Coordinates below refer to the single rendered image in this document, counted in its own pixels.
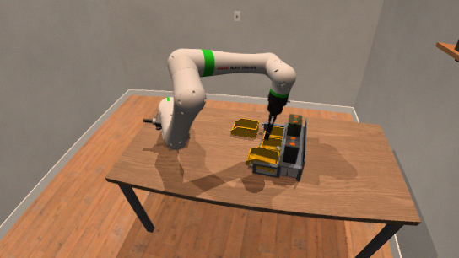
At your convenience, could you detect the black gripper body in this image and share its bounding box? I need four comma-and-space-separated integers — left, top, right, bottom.
267, 103, 283, 121

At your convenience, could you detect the yellow bin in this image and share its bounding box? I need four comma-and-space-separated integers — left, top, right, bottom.
231, 118, 259, 138
262, 126, 284, 140
261, 137, 283, 154
246, 147, 279, 173

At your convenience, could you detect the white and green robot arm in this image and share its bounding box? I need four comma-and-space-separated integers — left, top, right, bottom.
143, 49, 296, 150

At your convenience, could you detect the grey metal shelf rack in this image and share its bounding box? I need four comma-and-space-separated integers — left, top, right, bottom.
249, 118, 307, 181

